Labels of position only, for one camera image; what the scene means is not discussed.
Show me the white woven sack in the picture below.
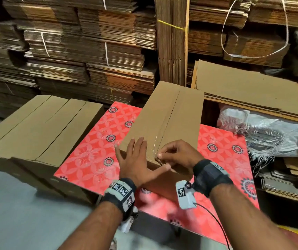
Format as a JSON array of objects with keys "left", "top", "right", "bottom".
[{"left": 217, "top": 108, "right": 298, "bottom": 166}]

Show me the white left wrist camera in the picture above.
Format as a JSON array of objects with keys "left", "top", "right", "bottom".
[{"left": 120, "top": 213, "right": 138, "bottom": 234}]

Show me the person's left forearm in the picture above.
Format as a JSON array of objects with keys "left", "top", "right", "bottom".
[{"left": 58, "top": 201, "right": 124, "bottom": 250}]

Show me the person's right hand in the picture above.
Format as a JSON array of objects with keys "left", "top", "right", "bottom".
[{"left": 156, "top": 139, "right": 206, "bottom": 172}]

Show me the black right wrist strap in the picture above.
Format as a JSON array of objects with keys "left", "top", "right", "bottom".
[{"left": 192, "top": 159, "right": 234, "bottom": 198}]

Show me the black wrist strap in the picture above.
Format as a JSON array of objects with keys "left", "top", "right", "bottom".
[
  {"left": 192, "top": 159, "right": 234, "bottom": 198},
  {"left": 100, "top": 177, "right": 138, "bottom": 221}
]

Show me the yellow-tied cardboard bundle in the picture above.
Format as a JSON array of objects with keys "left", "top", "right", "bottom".
[{"left": 154, "top": 0, "right": 190, "bottom": 86}]

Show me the low pile of cardboard sheets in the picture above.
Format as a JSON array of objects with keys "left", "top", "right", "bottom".
[{"left": 256, "top": 156, "right": 298, "bottom": 206}]

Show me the white plastic strap loop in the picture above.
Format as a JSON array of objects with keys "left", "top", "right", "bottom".
[{"left": 220, "top": 0, "right": 290, "bottom": 59}]

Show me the black right camera cable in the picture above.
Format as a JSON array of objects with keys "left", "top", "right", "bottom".
[{"left": 196, "top": 203, "right": 232, "bottom": 250}]

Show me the wall of cardboard stacks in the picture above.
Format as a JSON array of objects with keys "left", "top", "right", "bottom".
[{"left": 0, "top": 0, "right": 298, "bottom": 118}]

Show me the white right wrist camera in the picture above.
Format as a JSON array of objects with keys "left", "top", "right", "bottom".
[{"left": 175, "top": 180, "right": 198, "bottom": 210}]

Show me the red patterned table cloth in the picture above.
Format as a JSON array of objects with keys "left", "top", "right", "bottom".
[{"left": 53, "top": 101, "right": 260, "bottom": 247}]

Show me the person's right forearm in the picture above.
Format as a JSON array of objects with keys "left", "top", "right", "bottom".
[{"left": 209, "top": 184, "right": 298, "bottom": 250}]

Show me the black left wrist strap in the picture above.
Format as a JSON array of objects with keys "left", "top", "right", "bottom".
[{"left": 100, "top": 177, "right": 138, "bottom": 221}]

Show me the small brown cardboard box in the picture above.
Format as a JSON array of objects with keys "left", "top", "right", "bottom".
[{"left": 193, "top": 91, "right": 298, "bottom": 123}]

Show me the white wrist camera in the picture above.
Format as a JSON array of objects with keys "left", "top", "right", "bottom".
[
  {"left": 120, "top": 213, "right": 138, "bottom": 234},
  {"left": 175, "top": 180, "right": 198, "bottom": 210}
]

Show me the person's left hand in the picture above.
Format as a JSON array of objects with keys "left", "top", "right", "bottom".
[{"left": 114, "top": 137, "right": 172, "bottom": 188}]

